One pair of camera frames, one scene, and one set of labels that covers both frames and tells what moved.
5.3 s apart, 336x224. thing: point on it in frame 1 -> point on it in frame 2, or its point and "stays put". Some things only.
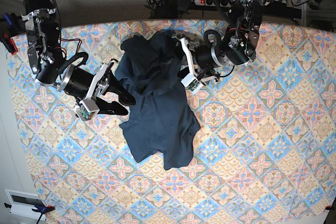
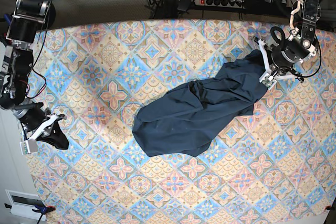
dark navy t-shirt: x=161 y=115 -> x=182 y=118
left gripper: x=86 y=85 -> x=34 y=120
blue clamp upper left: x=8 y=18 stays put
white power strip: x=209 y=1 stays put
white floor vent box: x=22 y=202 stays put
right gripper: x=201 y=61 -> x=279 y=58
